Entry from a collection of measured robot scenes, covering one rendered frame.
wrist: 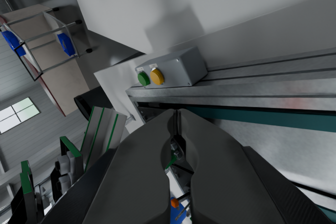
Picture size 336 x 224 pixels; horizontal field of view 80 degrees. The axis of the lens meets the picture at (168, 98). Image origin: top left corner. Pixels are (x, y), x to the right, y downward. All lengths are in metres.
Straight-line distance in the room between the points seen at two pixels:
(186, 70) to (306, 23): 0.21
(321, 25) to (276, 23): 0.06
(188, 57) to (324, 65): 0.23
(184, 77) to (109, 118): 0.53
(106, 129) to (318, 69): 0.77
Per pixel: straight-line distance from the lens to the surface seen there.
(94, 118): 1.03
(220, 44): 0.47
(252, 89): 0.35
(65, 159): 0.79
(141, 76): 0.56
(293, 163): 0.49
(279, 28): 0.41
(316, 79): 0.31
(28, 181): 0.82
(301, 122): 0.37
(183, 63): 0.42
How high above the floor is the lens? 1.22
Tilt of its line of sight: 29 degrees down
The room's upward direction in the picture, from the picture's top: 127 degrees counter-clockwise
